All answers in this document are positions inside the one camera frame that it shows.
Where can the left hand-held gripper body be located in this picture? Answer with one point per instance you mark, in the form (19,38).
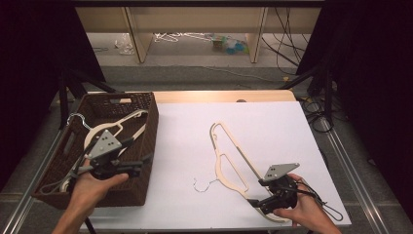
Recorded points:
(105,144)

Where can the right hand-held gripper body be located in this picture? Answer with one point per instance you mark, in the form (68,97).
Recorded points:
(281,170)

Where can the beige clothes hanger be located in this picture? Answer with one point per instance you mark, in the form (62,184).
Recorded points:
(97,127)
(238,191)
(66,186)

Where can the brown wicker basket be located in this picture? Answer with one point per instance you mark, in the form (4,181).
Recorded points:
(130,104)

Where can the person's right hand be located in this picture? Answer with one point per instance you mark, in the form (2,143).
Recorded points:
(305,211)

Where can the person's left hand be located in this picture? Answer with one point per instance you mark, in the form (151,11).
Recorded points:
(87,188)

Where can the white table mat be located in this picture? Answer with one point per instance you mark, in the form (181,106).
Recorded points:
(181,139)

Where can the black metal stand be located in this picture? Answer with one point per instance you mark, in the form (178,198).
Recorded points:
(64,97)
(328,91)

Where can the clear plastic bag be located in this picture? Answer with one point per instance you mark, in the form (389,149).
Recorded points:
(124,44)

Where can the black curtain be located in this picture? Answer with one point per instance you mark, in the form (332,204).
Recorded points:
(32,65)
(373,81)

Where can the pile of colourful plastic things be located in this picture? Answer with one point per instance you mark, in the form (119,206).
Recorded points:
(230,45)

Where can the beige wooden shelf unit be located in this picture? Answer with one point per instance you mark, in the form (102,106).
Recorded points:
(195,21)

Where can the metal floor rail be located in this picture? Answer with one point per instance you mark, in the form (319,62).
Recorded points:
(19,208)
(354,175)

